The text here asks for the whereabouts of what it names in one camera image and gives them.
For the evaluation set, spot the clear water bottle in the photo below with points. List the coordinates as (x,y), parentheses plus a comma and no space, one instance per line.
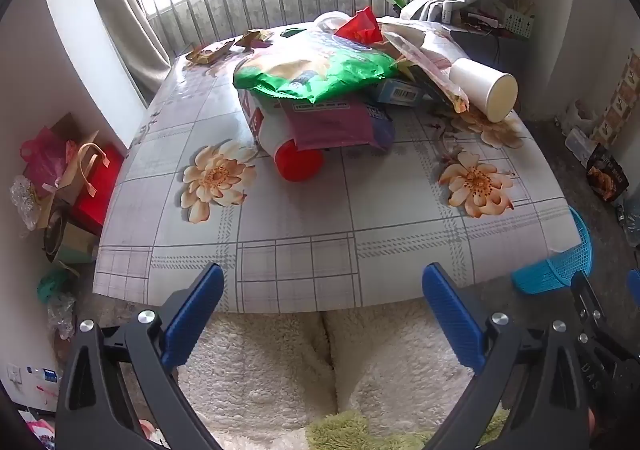
(45,375)

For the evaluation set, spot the brown snack packet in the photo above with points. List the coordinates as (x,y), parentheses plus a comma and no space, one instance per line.
(207,54)

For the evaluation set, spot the green fluffy cloth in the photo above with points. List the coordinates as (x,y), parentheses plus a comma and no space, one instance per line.
(360,432)

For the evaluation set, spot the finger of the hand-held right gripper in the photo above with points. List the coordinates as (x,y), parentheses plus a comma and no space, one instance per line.
(589,305)
(635,286)

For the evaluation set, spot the blue plastic basket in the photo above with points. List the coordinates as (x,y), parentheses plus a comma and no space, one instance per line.
(560,267)

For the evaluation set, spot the patterned wall panel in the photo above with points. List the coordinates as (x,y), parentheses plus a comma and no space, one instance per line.
(622,99)

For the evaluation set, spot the white pen holder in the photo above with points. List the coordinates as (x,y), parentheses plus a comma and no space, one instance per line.
(517,23)

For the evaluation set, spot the blue barcode box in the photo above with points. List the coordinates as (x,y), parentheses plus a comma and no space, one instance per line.
(400,90)

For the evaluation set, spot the gold snack packet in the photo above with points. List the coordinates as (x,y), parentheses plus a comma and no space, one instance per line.
(255,38)

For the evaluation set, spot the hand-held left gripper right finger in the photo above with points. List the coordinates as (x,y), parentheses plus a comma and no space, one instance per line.
(450,315)

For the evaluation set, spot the green snack bag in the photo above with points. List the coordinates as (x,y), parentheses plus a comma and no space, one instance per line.
(340,74)

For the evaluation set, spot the small green packet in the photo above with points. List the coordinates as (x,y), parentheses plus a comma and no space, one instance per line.
(292,33)

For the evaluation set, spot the purple packet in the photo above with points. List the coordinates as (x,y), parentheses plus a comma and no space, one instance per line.
(335,124)

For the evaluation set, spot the clear plastic container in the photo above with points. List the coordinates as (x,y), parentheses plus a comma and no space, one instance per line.
(580,147)

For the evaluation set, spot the dark snack bag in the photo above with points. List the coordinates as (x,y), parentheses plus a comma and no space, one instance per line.
(607,174)

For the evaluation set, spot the red plastic wrapper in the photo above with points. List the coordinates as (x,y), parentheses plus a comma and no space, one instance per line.
(362,27)

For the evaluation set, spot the clear plastic bag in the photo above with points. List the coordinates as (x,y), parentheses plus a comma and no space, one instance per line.
(25,202)

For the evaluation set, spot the white plastic wrapper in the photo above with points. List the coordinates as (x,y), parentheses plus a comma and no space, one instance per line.
(327,20)

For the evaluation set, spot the white paper cup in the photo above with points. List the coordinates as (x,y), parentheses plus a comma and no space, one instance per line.
(482,84)

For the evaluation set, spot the pale green box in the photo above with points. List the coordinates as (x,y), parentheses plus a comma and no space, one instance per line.
(77,242)

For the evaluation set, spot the white pink plastic bag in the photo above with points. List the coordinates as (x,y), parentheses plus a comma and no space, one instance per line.
(425,49)

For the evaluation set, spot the black round pot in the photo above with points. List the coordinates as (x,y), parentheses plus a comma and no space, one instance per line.
(52,237)

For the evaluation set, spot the white bottle with red cap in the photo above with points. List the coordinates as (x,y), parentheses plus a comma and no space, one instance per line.
(297,162)

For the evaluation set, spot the dark side table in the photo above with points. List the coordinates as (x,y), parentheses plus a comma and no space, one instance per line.
(470,35)

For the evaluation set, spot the brown paper bag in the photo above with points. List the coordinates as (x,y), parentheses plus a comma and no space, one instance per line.
(65,180)

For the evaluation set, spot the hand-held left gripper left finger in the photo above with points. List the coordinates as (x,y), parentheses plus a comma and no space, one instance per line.
(195,315)

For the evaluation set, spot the white wall socket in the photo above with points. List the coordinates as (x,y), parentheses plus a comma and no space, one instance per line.
(15,375)

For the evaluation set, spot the green plastic bag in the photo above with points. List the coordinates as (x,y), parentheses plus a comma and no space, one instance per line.
(50,285)

